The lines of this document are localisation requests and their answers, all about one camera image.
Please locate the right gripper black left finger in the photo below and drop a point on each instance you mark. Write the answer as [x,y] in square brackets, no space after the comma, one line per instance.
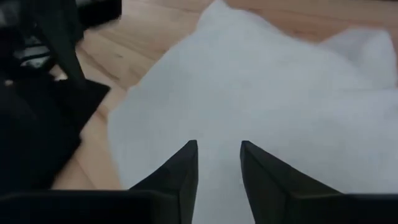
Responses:
[183,183]

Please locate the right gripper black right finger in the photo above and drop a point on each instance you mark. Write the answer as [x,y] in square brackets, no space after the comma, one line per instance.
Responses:
[267,186]

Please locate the white shirt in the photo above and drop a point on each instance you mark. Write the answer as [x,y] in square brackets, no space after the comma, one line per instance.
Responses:
[264,93]

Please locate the black pants garment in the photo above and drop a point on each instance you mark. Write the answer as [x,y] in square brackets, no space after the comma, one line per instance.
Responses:
[37,133]

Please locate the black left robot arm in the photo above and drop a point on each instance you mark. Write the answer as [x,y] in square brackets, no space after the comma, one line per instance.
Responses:
[59,40]

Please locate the black aluminium table frame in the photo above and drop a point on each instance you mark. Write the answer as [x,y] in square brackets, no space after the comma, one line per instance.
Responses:
[99,12]

